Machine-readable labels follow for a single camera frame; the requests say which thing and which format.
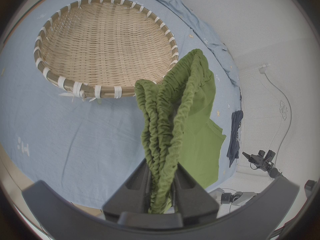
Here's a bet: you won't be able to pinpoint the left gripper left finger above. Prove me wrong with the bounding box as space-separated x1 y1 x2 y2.
102 157 151 219

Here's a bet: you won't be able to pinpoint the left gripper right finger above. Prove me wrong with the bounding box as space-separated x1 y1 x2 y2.
172 164 220 221

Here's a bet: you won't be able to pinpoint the green shorts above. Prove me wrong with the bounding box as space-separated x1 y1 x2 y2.
134 48 227 215

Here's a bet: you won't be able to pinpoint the round woven basket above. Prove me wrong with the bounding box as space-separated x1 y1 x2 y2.
33 0 179 102

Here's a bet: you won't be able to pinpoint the dark blue T-shirt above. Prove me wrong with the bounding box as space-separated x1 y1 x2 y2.
226 110 244 169

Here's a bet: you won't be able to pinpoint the pale blue quilt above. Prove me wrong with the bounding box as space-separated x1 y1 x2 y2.
125 0 241 87

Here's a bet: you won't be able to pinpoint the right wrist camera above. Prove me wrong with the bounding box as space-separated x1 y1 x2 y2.
258 149 275 162

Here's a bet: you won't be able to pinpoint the white cable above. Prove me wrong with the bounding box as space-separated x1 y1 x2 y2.
260 63 293 147

